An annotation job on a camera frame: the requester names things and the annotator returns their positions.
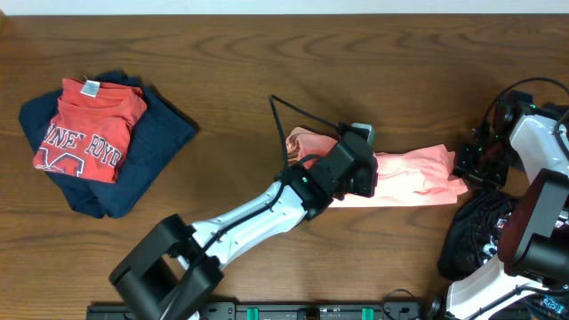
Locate salmon pink shirt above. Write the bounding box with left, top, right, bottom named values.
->
left=284, top=126, right=469, bottom=209

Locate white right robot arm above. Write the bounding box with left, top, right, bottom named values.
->
left=426, top=92, right=568, bottom=319

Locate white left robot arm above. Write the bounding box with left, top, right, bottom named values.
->
left=109, top=123, right=378, bottom=319

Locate black printed t-shirt pile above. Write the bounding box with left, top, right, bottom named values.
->
left=437, top=188, right=569, bottom=320

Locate navy folded garment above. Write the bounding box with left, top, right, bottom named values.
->
left=19, top=71, right=196, bottom=219

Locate red folded printed t-shirt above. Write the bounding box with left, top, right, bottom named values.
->
left=33, top=78, right=147, bottom=184

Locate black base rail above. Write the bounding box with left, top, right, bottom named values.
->
left=86, top=288, right=445, bottom=320

